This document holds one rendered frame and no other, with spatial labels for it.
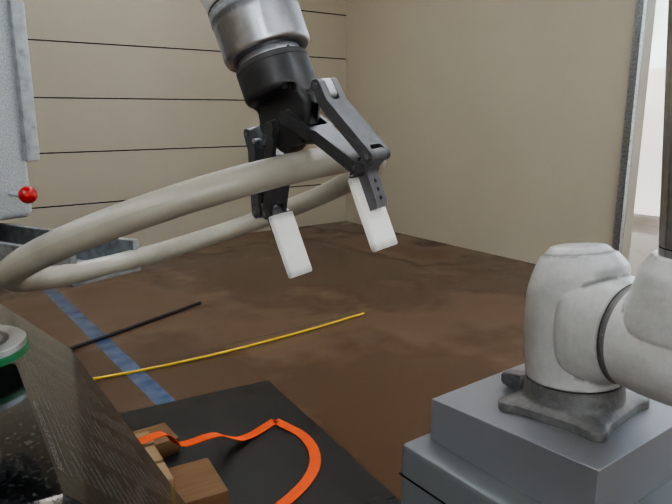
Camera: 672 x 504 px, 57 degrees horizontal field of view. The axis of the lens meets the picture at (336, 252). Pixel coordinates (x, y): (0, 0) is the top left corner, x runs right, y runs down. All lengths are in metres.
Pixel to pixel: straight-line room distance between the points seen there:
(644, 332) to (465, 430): 0.35
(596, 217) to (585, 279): 4.64
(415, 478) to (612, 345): 0.42
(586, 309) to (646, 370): 0.12
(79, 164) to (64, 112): 0.49
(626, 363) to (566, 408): 0.15
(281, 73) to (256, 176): 0.10
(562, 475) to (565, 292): 0.26
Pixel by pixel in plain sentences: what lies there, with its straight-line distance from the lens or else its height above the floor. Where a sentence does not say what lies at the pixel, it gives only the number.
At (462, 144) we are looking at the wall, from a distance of 6.47.
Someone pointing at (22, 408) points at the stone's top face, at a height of 0.87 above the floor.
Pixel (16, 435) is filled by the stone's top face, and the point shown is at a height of 0.87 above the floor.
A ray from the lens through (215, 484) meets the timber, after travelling 2.36.
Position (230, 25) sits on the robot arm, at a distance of 0.63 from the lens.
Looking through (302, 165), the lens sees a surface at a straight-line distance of 0.61.
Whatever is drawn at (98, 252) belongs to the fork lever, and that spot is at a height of 1.14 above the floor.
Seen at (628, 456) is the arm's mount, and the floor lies 0.89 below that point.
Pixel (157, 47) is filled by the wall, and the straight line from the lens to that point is 6.76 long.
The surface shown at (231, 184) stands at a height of 1.30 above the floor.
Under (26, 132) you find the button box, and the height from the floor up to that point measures 1.33.
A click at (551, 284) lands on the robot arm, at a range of 1.00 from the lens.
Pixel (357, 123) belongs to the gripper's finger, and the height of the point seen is 1.36.
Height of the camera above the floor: 1.37
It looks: 13 degrees down
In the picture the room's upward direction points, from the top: straight up
